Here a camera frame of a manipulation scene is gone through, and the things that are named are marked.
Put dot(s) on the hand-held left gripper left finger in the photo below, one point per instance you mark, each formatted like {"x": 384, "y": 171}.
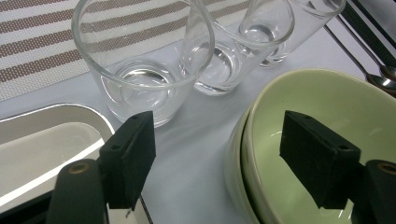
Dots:
{"x": 127, "y": 161}

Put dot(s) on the white square plate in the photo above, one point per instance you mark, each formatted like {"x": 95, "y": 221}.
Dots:
{"x": 46, "y": 149}

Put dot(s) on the silver spoon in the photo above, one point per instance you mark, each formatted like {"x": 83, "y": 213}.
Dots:
{"x": 390, "y": 71}
{"x": 378, "y": 81}

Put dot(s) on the green bowl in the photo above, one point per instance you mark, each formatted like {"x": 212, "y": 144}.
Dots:
{"x": 233, "y": 161}
{"x": 311, "y": 93}

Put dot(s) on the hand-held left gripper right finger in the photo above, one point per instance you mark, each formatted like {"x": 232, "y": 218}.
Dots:
{"x": 320, "y": 161}

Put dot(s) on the row of black chopsticks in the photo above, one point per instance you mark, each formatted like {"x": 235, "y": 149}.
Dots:
{"x": 367, "y": 34}

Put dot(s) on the striped brown placemat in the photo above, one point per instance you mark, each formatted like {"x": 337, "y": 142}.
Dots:
{"x": 37, "y": 46}

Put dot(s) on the clear drinking glass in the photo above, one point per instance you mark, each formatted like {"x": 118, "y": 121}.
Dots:
{"x": 230, "y": 68}
{"x": 311, "y": 28}
{"x": 140, "y": 87}

